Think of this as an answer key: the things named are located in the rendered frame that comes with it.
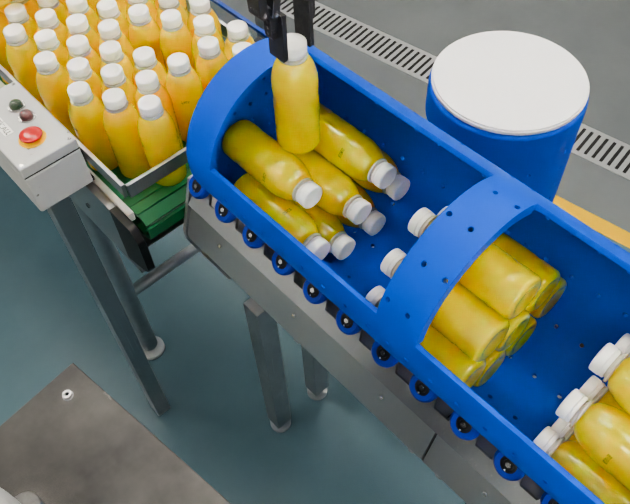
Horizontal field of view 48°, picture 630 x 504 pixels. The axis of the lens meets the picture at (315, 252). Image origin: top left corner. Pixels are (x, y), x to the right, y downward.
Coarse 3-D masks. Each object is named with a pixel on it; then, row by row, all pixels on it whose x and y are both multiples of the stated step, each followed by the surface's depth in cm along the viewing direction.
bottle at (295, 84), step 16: (288, 64) 93; (304, 64) 94; (272, 80) 96; (288, 80) 94; (304, 80) 94; (288, 96) 96; (304, 96) 96; (288, 112) 98; (304, 112) 98; (288, 128) 100; (304, 128) 100; (288, 144) 103; (304, 144) 103
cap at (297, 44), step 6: (288, 36) 93; (294, 36) 93; (300, 36) 93; (288, 42) 92; (294, 42) 92; (300, 42) 92; (306, 42) 92; (288, 48) 91; (294, 48) 91; (300, 48) 91; (306, 48) 93; (288, 54) 92; (294, 54) 92; (300, 54) 92; (288, 60) 93; (294, 60) 92
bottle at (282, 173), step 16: (240, 128) 107; (256, 128) 107; (224, 144) 108; (240, 144) 106; (256, 144) 105; (272, 144) 105; (240, 160) 106; (256, 160) 104; (272, 160) 103; (288, 160) 102; (256, 176) 105; (272, 176) 102; (288, 176) 101; (304, 176) 102; (272, 192) 104; (288, 192) 102
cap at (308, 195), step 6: (306, 186) 101; (312, 186) 101; (318, 186) 101; (300, 192) 101; (306, 192) 101; (312, 192) 101; (318, 192) 102; (300, 198) 101; (306, 198) 101; (312, 198) 102; (318, 198) 103; (300, 204) 102; (306, 204) 102; (312, 204) 103
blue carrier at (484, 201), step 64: (256, 64) 99; (320, 64) 102; (192, 128) 102; (384, 128) 112; (448, 192) 108; (512, 192) 84; (384, 256) 112; (448, 256) 80; (576, 256) 95; (384, 320) 86; (576, 320) 98; (448, 384) 82; (512, 384) 98; (576, 384) 97; (512, 448) 79
